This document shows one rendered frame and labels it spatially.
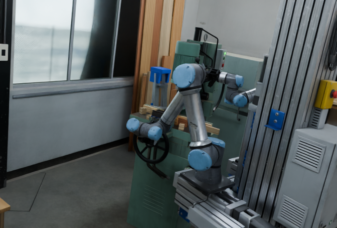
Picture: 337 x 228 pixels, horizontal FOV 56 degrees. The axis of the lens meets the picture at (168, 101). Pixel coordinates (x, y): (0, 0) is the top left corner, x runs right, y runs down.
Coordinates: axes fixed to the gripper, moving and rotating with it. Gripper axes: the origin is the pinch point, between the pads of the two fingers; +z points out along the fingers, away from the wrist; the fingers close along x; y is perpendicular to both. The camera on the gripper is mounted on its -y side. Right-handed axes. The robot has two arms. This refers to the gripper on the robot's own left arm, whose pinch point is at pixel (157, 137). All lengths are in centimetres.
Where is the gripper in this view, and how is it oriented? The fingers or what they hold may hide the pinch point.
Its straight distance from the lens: 208.9
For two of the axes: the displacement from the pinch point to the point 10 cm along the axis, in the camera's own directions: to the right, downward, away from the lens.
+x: 8.6, 2.4, -4.5
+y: -3.7, 9.0, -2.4
